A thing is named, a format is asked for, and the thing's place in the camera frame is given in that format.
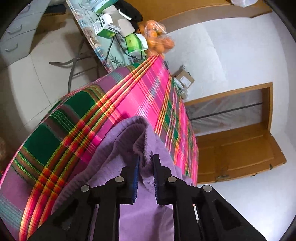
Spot brown cardboard box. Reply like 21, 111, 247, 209
173, 65, 195, 89

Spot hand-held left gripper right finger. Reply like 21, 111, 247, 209
151, 153, 266, 241

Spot pink green plaid blanket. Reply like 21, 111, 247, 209
0, 54, 199, 241

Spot green tissue carton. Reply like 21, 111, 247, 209
125, 33, 149, 56

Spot wooden door frame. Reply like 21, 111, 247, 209
184, 82, 275, 130

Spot black bag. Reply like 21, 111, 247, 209
118, 0, 144, 23

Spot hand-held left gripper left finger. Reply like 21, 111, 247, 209
28, 154, 141, 241

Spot black cable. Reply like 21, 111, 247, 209
103, 35, 130, 68

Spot bag of oranges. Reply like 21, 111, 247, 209
139, 20, 175, 59

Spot purple fleece pants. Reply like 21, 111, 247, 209
51, 116, 197, 241

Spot green white carton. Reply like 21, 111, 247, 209
93, 13, 122, 39

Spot wooden door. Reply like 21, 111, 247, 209
195, 123, 287, 185

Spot wooden wardrobe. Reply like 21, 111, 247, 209
125, 0, 274, 27

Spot translucent door curtain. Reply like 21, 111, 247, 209
186, 89, 264, 138

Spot printed top folding table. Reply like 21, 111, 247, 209
49, 0, 149, 93

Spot grey drawer cabinet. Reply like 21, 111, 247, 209
0, 0, 53, 68

